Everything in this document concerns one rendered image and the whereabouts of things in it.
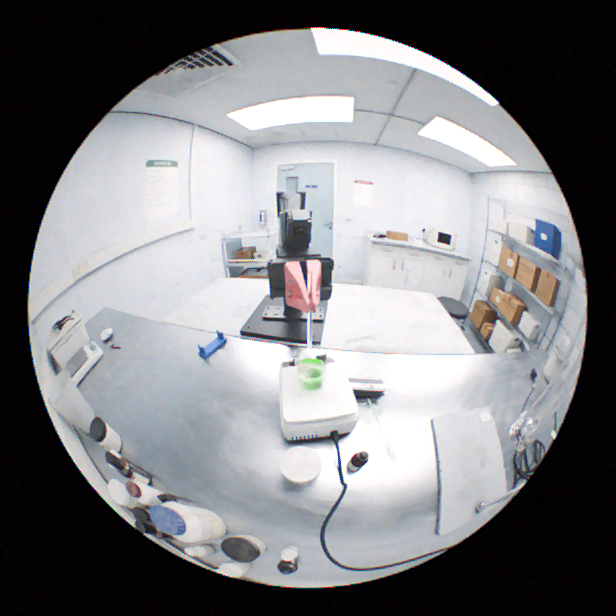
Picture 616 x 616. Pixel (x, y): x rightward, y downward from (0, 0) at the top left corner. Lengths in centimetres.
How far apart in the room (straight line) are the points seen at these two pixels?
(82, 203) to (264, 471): 163
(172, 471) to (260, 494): 18
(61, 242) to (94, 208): 34
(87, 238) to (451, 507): 187
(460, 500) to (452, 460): 11
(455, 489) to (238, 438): 44
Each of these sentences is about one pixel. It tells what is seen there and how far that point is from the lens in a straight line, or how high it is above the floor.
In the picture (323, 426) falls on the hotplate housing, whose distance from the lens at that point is 33.
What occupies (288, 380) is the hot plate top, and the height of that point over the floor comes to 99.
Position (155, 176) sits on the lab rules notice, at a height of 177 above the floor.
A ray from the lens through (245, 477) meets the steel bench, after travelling 38.
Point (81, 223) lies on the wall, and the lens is 156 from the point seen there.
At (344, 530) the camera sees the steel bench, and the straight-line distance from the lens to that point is 37.
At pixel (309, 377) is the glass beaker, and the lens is 30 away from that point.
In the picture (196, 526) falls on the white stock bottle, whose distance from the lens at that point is 30.
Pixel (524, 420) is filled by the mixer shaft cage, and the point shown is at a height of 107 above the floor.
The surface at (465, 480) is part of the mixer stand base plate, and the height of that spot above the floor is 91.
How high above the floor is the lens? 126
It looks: 29 degrees down
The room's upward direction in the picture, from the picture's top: straight up
